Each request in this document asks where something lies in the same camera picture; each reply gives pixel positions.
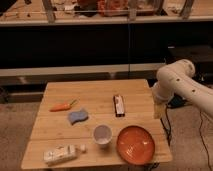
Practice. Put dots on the orange toy carrot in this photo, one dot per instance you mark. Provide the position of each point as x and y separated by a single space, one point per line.
62 107

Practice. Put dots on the white paper cup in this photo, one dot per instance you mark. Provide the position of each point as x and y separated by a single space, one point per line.
102 135

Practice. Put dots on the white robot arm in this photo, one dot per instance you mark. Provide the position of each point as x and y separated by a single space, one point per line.
176 78

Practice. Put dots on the orange ribbed plate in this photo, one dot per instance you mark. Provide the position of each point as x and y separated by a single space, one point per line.
135 145

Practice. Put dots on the black and white eraser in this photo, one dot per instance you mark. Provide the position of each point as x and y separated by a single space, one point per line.
119 106

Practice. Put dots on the white plastic bottle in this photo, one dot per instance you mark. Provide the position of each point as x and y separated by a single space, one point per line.
63 153

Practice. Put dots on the black box on right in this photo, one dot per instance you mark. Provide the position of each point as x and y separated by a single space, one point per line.
200 55

